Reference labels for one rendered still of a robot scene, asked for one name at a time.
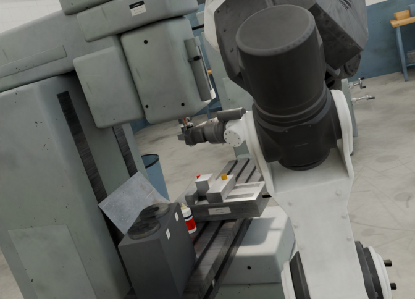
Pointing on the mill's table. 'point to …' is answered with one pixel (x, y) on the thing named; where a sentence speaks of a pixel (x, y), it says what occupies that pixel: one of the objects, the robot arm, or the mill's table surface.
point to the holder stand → (158, 252)
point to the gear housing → (136, 11)
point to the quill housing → (163, 69)
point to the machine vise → (246, 194)
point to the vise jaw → (220, 189)
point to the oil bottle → (188, 218)
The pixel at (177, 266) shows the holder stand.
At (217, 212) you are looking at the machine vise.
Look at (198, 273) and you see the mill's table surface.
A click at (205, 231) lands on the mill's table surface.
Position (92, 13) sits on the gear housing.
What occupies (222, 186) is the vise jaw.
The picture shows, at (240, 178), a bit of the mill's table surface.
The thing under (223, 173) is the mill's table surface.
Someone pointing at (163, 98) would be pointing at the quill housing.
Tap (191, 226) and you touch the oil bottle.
